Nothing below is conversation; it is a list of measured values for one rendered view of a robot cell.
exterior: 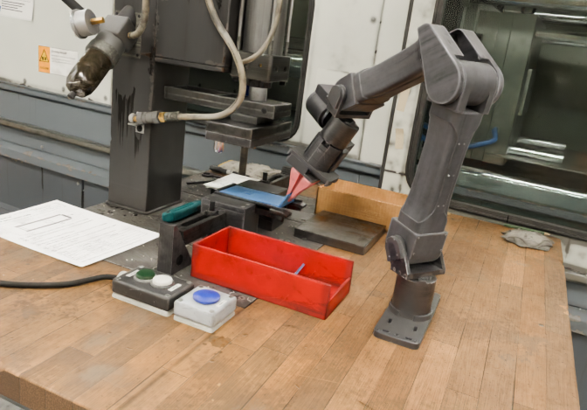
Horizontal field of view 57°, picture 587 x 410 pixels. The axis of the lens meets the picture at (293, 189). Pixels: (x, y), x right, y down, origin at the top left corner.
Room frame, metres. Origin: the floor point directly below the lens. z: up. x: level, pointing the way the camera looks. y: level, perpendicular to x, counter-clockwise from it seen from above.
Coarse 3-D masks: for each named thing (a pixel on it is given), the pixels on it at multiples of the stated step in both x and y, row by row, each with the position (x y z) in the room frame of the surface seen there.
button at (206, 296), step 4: (196, 292) 0.73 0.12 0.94; (200, 292) 0.73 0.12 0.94; (204, 292) 0.73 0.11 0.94; (208, 292) 0.73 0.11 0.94; (212, 292) 0.73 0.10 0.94; (216, 292) 0.73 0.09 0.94; (192, 296) 0.72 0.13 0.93; (196, 296) 0.71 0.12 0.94; (200, 296) 0.71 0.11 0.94; (204, 296) 0.72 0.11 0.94; (208, 296) 0.72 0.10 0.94; (212, 296) 0.72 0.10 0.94; (216, 296) 0.72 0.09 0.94; (196, 300) 0.71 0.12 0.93; (200, 300) 0.71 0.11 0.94; (204, 300) 0.71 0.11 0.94; (208, 300) 0.71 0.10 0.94; (212, 300) 0.71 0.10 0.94; (216, 300) 0.71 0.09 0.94
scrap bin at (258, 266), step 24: (216, 240) 0.92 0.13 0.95; (240, 240) 0.95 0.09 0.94; (264, 240) 0.93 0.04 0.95; (192, 264) 0.85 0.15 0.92; (216, 264) 0.83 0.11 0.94; (240, 264) 0.82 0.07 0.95; (264, 264) 0.81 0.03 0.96; (288, 264) 0.91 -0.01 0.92; (312, 264) 0.89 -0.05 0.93; (336, 264) 0.88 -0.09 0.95; (240, 288) 0.82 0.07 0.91; (264, 288) 0.80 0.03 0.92; (288, 288) 0.78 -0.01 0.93; (312, 288) 0.77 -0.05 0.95; (336, 288) 0.87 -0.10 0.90; (312, 312) 0.77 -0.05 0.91
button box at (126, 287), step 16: (128, 272) 0.78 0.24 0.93; (160, 272) 0.79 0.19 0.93; (112, 288) 0.75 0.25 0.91; (128, 288) 0.74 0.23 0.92; (144, 288) 0.73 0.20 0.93; (160, 288) 0.74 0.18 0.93; (176, 288) 0.74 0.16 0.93; (192, 288) 0.77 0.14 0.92; (144, 304) 0.73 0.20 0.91; (160, 304) 0.71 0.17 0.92
